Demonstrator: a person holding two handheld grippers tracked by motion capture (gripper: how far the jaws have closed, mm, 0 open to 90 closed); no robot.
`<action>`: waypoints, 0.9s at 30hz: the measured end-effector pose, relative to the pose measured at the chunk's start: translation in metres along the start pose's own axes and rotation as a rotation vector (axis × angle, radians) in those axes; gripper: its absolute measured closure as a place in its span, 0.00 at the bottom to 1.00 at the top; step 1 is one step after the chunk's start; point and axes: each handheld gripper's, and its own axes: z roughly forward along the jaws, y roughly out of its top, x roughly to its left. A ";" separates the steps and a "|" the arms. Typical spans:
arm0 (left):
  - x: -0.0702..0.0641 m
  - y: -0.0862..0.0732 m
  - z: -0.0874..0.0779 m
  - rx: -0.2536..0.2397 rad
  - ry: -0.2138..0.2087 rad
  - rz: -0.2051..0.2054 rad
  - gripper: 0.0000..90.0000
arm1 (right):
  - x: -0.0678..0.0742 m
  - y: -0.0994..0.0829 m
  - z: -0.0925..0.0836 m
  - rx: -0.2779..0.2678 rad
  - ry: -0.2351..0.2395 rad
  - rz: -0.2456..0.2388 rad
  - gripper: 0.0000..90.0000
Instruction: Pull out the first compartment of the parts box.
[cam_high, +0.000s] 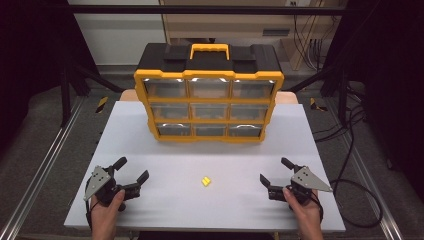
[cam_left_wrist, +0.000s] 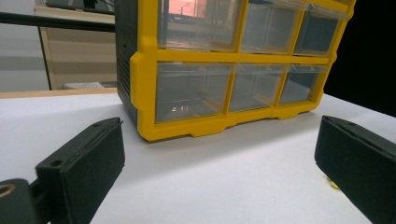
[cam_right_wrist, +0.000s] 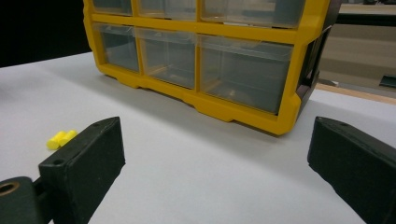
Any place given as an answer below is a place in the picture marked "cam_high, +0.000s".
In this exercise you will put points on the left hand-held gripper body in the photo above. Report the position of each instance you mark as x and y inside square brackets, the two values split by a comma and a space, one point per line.
[96, 181]

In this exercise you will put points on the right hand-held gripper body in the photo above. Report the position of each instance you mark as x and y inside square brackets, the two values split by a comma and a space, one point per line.
[310, 180]

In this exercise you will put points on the clear plastic drawer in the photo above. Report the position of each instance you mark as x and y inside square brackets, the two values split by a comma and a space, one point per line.
[165, 88]

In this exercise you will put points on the yellow black drawer organizer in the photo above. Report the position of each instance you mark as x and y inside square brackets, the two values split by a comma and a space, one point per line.
[208, 74]

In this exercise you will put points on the person's left hand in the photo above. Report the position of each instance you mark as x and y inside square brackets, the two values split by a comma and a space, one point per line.
[105, 216]

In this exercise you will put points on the person's right hand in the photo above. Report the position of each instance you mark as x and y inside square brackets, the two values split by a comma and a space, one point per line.
[308, 216]

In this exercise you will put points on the black yellow striped tape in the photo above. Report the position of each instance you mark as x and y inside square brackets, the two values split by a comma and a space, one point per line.
[316, 105]
[101, 104]

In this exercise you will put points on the light wooden table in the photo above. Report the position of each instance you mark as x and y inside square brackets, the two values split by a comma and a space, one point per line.
[128, 96]

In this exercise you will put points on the black metal stand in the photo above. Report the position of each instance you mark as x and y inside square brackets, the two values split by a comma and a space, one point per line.
[342, 96]
[65, 96]

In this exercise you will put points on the grid of clear organizer drawers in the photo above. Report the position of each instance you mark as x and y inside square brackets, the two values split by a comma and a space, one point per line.
[208, 88]

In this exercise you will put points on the dark curtain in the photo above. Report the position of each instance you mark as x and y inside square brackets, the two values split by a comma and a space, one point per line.
[393, 66]
[33, 50]

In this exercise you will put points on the aluminium floor rail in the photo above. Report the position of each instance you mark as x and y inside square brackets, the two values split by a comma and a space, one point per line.
[370, 180]
[40, 173]

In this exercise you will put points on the black overhead frame beam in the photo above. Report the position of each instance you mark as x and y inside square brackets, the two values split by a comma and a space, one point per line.
[206, 10]

